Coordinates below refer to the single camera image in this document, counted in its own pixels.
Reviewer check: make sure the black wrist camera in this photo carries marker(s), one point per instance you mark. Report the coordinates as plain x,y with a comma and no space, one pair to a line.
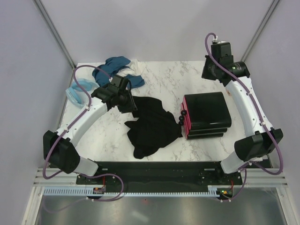
222,53
120,84

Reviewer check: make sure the black t shirt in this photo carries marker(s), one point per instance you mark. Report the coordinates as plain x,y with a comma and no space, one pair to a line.
154,128

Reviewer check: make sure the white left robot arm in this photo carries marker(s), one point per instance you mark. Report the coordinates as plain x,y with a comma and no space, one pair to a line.
59,146

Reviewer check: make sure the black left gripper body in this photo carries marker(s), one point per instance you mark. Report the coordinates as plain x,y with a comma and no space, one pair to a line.
126,103

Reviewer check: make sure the black and pink drawer box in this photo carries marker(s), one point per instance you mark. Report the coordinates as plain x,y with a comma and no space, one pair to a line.
204,115

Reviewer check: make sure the light blue ring toy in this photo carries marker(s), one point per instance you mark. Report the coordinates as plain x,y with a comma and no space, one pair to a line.
78,97

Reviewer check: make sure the aluminium frame rail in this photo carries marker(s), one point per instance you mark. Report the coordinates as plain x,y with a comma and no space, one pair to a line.
252,177

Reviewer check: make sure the blue t shirt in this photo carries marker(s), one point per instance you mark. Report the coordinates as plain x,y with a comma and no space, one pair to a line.
111,68

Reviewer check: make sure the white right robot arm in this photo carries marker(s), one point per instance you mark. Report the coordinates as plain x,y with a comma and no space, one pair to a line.
261,138

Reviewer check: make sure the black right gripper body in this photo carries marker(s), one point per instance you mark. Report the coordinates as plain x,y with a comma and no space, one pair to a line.
208,70

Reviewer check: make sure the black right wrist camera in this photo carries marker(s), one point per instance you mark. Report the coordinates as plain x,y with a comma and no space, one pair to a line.
222,53

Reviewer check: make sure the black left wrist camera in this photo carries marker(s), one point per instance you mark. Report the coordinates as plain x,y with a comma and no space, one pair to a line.
120,84

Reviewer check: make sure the white slotted cable duct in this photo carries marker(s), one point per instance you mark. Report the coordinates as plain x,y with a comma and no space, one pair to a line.
95,192

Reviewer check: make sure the white t shirt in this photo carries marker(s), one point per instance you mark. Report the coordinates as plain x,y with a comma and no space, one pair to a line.
134,68

